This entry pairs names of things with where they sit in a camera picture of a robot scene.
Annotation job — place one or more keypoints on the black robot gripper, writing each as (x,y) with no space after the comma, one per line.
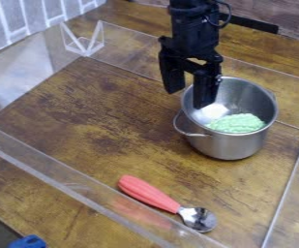
(195,37)

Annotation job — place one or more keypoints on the green bumpy toy gourd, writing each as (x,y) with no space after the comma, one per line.
(236,123)

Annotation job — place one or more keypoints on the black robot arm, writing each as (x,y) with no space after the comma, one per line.
(193,63)

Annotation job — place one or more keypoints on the silver metal pot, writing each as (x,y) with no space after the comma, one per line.
(239,96)

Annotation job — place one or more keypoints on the blue object at corner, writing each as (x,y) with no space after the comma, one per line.
(30,241)

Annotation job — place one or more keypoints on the clear acrylic enclosure wall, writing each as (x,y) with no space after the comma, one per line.
(90,118)

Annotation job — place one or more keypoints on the red handled metal spoon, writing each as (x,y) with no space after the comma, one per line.
(197,218)

